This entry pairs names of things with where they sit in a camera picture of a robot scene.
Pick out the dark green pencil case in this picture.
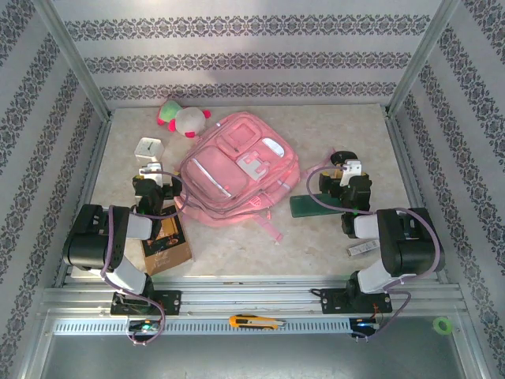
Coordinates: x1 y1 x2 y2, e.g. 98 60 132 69
290 193 344 219

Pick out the brown hardcover book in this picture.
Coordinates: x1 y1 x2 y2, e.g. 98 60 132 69
141 205 194 276

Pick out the pink backpack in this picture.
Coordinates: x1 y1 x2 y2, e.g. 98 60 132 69
173 111 312 244

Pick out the black oval object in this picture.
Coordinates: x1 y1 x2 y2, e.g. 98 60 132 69
330 151 359 167

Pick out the white square alarm clock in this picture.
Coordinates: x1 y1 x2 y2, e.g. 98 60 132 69
134 137 165 163

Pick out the small silver tube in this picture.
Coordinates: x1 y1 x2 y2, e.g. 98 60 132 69
346 240 380 257

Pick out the white green pink plush toy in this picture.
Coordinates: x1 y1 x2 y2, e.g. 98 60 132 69
156 99 212 139

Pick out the small circuit board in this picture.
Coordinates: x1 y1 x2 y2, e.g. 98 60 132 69
350 317 380 340
126 319 163 335

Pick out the green tape roll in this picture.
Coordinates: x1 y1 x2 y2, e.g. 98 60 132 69
432 317 454 336

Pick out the yellow utility knife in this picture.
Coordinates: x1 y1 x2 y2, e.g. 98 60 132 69
229 314 287 329

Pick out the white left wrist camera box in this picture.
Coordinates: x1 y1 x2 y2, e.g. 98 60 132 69
137 160 163 186

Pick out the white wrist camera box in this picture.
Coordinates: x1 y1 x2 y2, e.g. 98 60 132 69
137 160 163 186
341 159 363 187

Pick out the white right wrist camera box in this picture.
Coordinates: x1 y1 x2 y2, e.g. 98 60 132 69
341 159 363 187

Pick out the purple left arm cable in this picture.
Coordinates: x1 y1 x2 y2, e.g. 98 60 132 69
100 168 187 347

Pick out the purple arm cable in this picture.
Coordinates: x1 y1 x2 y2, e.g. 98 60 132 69
306 165 442 344
100 168 187 347

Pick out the aluminium side rail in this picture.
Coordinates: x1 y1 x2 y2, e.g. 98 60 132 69
382 108 451 285
53 118 114 287

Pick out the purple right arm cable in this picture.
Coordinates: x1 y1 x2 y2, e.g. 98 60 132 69
306 165 442 344

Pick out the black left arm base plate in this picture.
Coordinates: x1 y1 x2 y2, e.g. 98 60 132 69
110 290 182 317

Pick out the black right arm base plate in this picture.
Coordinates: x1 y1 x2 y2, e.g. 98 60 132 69
311 287 394 316

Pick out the slotted grey cable duct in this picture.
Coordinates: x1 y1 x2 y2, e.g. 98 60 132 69
53 317 352 336

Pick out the aluminium mounting rail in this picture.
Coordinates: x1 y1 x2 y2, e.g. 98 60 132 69
37 275 466 319

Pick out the aluminium frame post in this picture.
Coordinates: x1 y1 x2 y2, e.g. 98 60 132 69
386 0 462 118
33 0 112 122

